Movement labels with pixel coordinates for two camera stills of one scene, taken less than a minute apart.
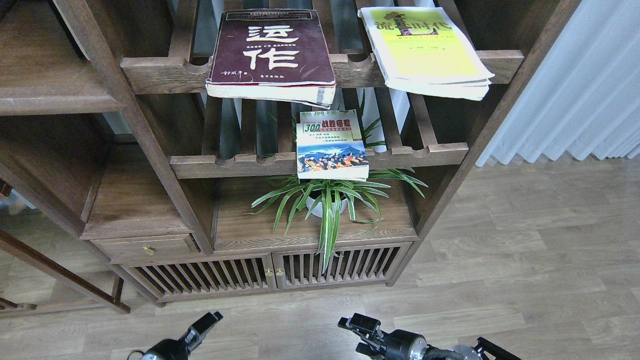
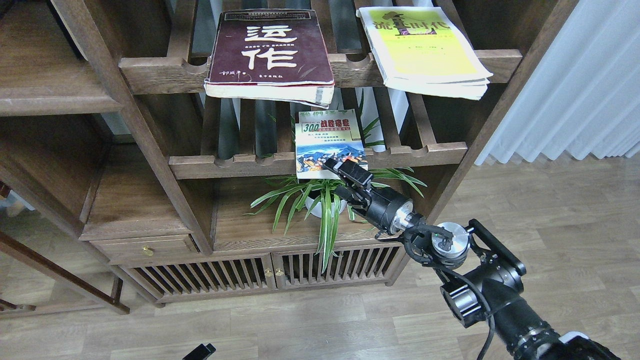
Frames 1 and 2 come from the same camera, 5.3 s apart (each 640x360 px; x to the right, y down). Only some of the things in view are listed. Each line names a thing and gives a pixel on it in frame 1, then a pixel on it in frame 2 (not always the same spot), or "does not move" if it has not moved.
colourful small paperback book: [329, 146] does not move
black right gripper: [396, 344] to [382, 210]
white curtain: [584, 97] does not move
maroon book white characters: [275, 54] does not move
